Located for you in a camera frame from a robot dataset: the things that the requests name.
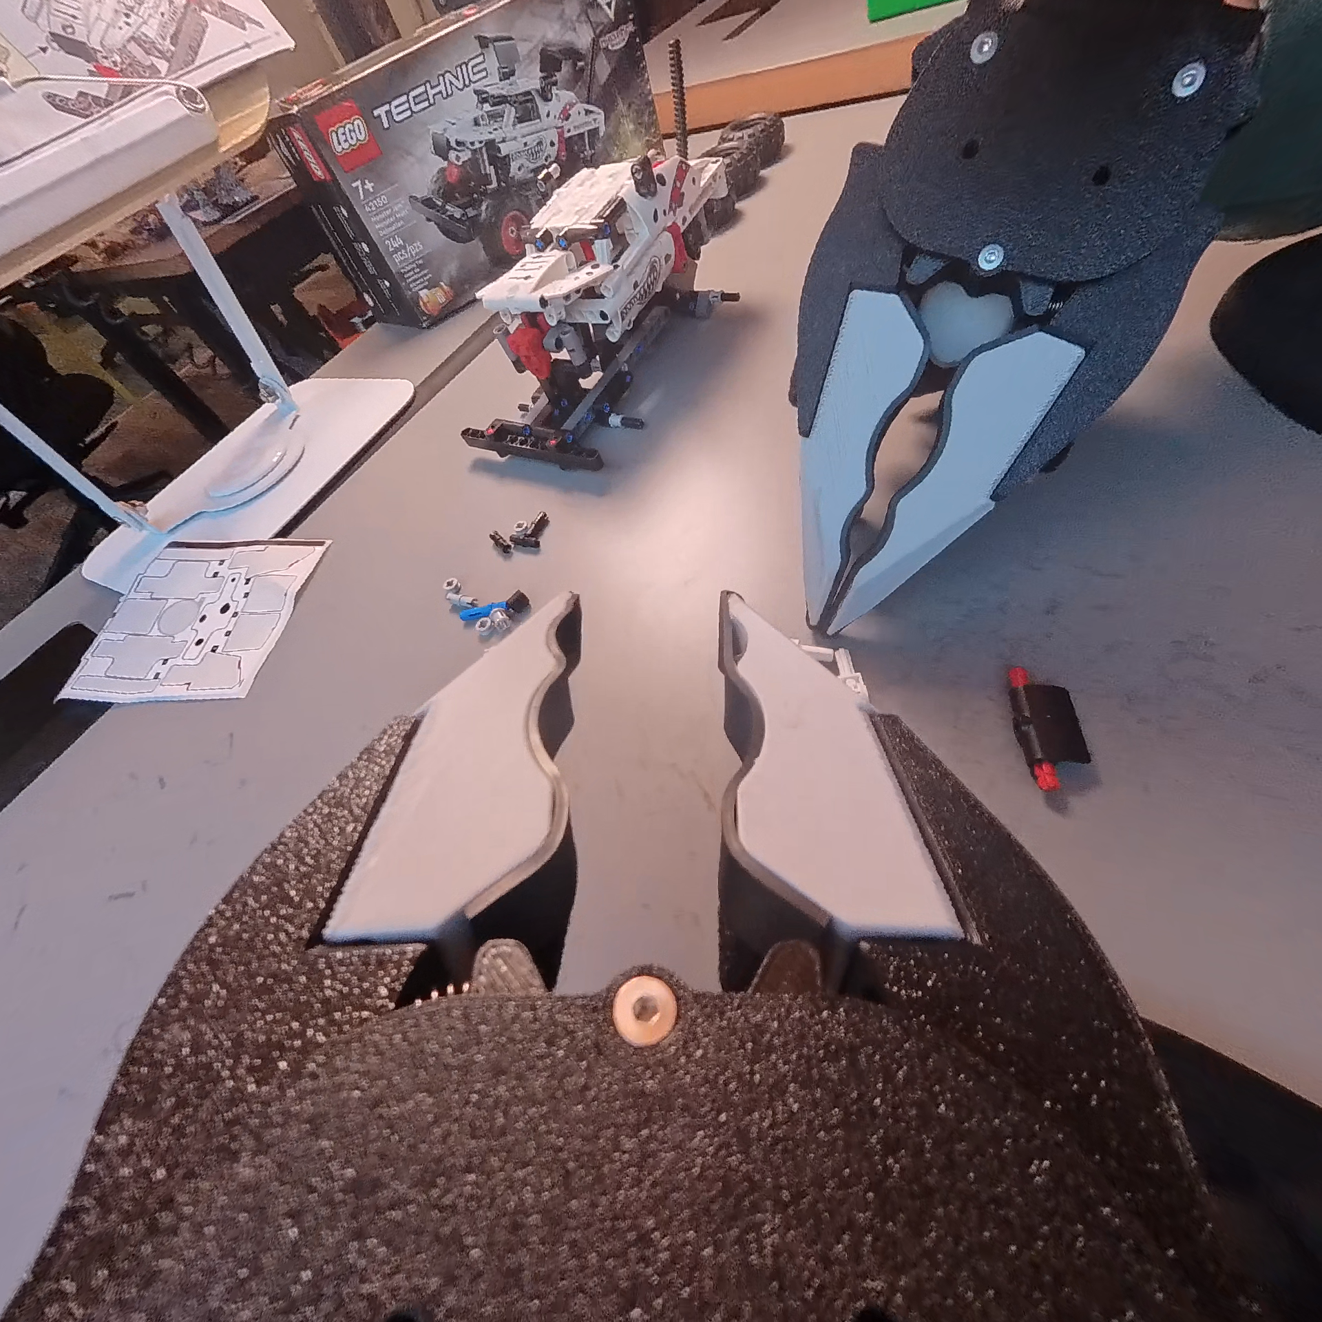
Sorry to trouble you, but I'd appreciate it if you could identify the wood edged table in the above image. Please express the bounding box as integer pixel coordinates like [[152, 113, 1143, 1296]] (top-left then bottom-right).
[[650, 35, 934, 132]]

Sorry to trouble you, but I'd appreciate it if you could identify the black wrist rest pad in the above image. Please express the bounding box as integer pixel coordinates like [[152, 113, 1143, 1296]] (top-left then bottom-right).
[[1211, 235, 1322, 438], [1144, 1020, 1322, 1322]]

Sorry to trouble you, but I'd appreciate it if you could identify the black lego connector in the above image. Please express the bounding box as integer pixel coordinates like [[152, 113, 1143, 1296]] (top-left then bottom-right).
[[1012, 681, 1095, 771]]

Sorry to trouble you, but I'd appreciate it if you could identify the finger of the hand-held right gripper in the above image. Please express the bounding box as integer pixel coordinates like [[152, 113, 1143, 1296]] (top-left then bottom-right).
[[824, 334, 1088, 636], [797, 289, 931, 632]]

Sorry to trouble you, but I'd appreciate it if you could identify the dark cardboard lego box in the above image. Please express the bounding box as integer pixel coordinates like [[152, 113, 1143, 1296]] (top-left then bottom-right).
[[266, 0, 665, 332]]

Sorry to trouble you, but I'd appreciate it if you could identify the white lego monster truck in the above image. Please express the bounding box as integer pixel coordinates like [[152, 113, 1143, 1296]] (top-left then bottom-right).
[[460, 38, 742, 473]]

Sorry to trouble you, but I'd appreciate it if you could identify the person's right forearm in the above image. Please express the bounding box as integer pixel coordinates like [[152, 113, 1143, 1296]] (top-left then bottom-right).
[[1202, 0, 1322, 243]]

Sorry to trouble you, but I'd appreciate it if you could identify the white sticker sheet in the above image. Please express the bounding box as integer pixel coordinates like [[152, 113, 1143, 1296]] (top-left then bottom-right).
[[57, 538, 335, 706]]

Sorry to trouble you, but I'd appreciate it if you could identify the cluster of small lego pieces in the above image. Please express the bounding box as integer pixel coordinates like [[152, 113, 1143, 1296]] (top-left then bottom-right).
[[443, 511, 554, 644]]

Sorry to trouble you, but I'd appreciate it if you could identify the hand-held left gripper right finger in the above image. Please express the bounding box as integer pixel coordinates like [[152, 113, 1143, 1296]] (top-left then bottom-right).
[[718, 590, 967, 990]]

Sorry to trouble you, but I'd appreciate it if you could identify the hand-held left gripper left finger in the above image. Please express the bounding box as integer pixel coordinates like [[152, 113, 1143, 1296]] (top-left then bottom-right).
[[322, 590, 583, 991]]

